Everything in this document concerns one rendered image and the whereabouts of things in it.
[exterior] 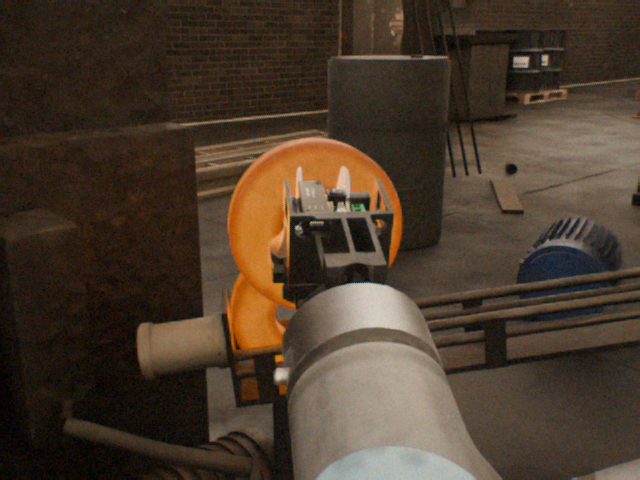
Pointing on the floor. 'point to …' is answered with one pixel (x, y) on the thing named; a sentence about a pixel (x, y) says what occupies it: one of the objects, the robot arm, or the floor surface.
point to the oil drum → (397, 130)
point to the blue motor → (571, 260)
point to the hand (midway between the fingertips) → (315, 205)
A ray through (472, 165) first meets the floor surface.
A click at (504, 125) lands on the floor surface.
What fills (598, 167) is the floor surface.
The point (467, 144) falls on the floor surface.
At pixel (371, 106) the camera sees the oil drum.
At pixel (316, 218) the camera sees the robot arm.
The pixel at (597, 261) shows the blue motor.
